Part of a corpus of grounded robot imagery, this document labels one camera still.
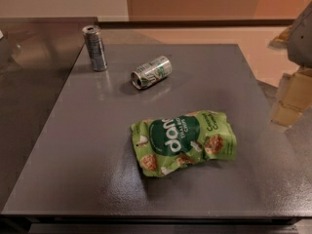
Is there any green rice chips bag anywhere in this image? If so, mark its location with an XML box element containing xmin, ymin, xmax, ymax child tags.
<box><xmin>131</xmin><ymin>110</ymin><xmax>237</xmax><ymax>177</ymax></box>

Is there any tall silver blue can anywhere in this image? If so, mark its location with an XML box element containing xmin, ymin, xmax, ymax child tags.
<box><xmin>82</xmin><ymin>25</ymin><xmax>107</xmax><ymax>72</ymax></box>

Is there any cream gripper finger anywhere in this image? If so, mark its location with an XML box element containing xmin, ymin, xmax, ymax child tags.
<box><xmin>271</xmin><ymin>66</ymin><xmax>312</xmax><ymax>127</ymax></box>
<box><xmin>268</xmin><ymin>26</ymin><xmax>292</xmax><ymax>50</ymax></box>

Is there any silver green 7up can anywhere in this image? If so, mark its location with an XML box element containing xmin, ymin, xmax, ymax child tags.
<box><xmin>131</xmin><ymin>56</ymin><xmax>173</xmax><ymax>90</ymax></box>

